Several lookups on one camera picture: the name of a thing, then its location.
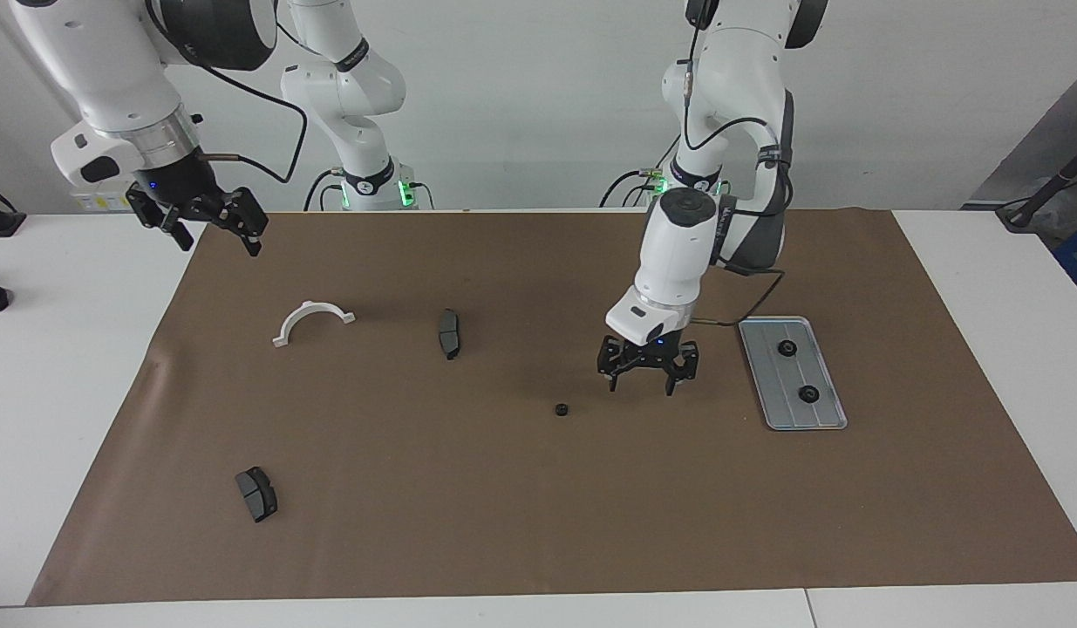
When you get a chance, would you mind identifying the white wall socket box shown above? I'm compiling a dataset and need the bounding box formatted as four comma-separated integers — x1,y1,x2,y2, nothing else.
70,186,136,213

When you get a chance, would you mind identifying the black arm base cable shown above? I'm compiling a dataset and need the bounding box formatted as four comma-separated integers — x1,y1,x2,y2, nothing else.
303,168,436,213
599,166,670,208

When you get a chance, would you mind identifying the brown paper table mat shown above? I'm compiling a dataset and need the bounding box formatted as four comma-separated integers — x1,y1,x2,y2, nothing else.
25,208,1077,607

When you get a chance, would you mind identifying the black pole stand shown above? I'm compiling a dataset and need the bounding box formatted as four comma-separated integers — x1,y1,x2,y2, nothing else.
996,140,1077,233

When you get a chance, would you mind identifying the silver ribbed metal tray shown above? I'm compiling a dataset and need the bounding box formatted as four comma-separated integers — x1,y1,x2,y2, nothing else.
737,316,849,432

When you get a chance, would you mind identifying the black right arm base cable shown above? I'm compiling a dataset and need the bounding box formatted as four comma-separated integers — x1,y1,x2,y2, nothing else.
303,168,436,213

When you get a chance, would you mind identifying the white plastic half-ring clamp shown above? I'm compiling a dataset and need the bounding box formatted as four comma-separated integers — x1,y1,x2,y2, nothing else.
272,300,357,349

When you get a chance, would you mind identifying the black clamp mount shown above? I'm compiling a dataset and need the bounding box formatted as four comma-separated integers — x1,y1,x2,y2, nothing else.
0,181,27,238

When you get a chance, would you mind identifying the black left arm base cable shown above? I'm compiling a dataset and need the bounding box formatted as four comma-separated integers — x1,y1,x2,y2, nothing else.
599,166,670,208

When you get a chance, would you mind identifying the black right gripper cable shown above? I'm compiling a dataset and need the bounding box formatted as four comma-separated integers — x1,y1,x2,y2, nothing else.
189,17,310,186

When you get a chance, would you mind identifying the short dark grey brake pad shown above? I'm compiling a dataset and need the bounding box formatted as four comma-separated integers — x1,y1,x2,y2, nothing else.
235,467,279,524

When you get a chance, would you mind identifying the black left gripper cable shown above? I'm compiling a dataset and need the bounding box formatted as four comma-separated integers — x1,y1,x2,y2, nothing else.
680,0,796,329

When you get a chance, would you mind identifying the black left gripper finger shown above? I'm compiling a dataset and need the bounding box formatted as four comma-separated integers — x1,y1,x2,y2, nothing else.
597,349,631,394
665,349,701,398

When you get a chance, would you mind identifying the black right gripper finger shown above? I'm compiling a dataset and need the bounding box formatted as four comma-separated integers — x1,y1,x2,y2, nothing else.
126,186,196,252
205,188,269,258

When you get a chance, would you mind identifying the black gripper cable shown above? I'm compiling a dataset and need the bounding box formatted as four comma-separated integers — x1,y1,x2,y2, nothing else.
189,17,310,186
680,0,796,329

